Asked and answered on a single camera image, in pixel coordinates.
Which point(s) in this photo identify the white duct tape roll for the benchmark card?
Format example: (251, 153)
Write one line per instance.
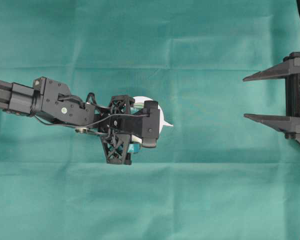
(137, 143)

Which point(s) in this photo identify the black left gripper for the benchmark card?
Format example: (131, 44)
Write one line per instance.
(115, 141)

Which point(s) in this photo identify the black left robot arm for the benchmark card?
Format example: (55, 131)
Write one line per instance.
(52, 103)

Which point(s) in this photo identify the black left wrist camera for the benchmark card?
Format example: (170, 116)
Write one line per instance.
(150, 124)

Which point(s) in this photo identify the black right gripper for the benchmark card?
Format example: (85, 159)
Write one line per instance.
(290, 70)

